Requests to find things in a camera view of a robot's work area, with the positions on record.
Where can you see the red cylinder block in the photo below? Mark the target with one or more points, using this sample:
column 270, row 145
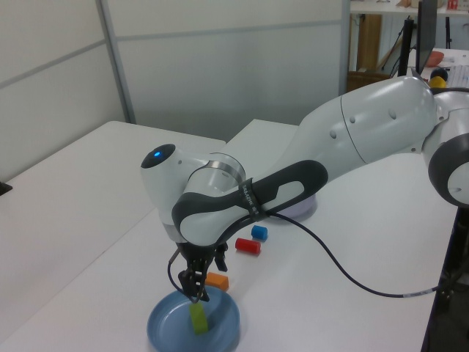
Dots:
column 247, row 245

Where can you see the blue block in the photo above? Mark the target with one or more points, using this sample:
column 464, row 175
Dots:
column 259, row 232

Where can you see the black table frame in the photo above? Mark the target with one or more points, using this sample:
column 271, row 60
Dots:
column 458, row 238

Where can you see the black monitor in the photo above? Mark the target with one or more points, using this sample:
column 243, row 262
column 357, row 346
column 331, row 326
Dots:
column 427, row 33

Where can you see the black monitor stand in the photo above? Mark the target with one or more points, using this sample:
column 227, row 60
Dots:
column 407, row 47

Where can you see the green block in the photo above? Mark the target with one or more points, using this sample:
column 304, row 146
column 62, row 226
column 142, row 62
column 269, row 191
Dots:
column 198, row 320

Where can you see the blue plate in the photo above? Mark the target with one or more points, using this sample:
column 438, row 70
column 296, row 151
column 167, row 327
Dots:
column 220, row 322

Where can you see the dark ball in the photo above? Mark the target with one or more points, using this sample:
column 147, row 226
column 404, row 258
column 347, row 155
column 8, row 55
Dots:
column 440, row 72

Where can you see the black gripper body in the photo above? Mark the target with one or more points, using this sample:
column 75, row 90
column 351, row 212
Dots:
column 199, row 256

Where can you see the wooden cabinet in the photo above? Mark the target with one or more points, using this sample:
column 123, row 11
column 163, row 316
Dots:
column 369, row 40

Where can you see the white keyboard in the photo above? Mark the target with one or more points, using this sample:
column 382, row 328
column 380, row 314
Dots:
column 459, row 75

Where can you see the yellow ball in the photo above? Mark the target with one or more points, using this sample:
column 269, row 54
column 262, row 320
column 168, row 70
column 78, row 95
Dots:
column 438, row 83

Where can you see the brown box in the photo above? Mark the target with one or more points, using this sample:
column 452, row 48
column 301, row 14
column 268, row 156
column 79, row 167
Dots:
column 362, row 81

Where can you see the purple plate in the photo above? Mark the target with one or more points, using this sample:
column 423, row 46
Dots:
column 304, row 209

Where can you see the silver laptop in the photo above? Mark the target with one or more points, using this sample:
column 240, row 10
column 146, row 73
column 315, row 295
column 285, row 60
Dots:
column 418, row 76

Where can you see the orange-red round object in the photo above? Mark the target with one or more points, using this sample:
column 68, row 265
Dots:
column 436, row 58

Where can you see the orange block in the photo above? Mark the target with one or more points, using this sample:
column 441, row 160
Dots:
column 219, row 281

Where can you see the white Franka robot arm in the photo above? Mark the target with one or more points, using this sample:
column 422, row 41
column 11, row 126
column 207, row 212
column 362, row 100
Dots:
column 366, row 121

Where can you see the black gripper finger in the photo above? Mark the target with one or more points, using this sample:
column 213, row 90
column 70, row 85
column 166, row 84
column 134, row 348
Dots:
column 221, row 261
column 192, row 286

